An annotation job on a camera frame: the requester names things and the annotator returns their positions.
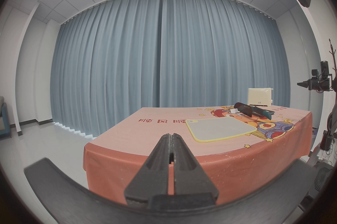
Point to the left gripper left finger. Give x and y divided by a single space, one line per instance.
151 172

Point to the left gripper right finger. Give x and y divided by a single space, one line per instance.
192 175

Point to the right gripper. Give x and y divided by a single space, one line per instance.
318 84

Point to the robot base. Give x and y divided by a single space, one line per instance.
322 178

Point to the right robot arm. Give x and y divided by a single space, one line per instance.
332 117

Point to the cream toaster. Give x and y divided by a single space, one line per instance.
259 96

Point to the dark wooden coat stand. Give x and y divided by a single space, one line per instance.
333 55

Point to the cutting board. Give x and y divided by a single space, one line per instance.
219 129

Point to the white knife rest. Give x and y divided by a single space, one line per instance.
234 111

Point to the blue curtain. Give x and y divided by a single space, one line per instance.
223 54
105 64

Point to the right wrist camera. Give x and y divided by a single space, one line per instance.
324 68

